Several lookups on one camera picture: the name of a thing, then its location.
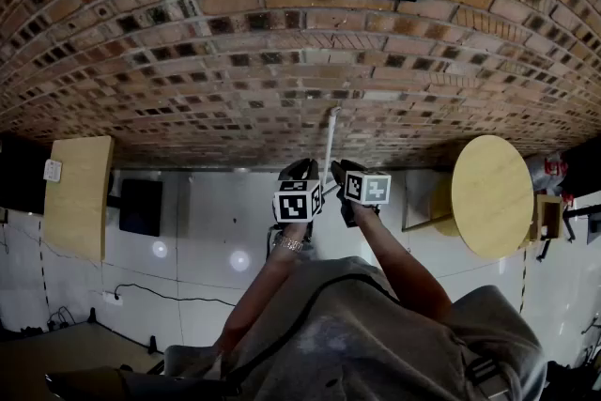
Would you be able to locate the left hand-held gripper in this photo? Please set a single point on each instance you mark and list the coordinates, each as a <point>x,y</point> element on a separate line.
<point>291,206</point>

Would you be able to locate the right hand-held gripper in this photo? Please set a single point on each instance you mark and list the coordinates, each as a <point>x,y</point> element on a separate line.
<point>371,190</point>

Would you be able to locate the person's right forearm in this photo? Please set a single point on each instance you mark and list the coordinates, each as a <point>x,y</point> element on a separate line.
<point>404,267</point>

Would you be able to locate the person's left forearm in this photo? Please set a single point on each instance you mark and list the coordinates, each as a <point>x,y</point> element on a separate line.
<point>263,286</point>

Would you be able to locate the round wooden table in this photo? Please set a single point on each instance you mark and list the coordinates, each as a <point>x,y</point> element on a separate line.
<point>493,197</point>

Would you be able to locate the black square box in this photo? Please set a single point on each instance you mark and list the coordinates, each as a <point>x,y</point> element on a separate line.
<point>141,207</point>

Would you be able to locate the person's grey clothing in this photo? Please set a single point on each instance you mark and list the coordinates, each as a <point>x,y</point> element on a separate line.
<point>375,343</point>

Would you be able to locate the red and white bag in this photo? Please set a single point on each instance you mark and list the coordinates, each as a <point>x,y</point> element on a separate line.
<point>549,169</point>

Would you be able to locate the small wooden box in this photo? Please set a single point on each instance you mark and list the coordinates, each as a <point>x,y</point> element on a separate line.
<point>550,216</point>

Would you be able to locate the white power strip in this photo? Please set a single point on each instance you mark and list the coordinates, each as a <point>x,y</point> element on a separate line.
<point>112,298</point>

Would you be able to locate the black metal stand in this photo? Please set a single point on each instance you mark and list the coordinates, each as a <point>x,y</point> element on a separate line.
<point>580,213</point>

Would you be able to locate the white socket box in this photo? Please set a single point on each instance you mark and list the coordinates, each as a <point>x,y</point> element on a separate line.
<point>52,170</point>

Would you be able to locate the black cabinet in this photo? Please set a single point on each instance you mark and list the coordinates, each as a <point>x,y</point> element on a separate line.
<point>23,178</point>

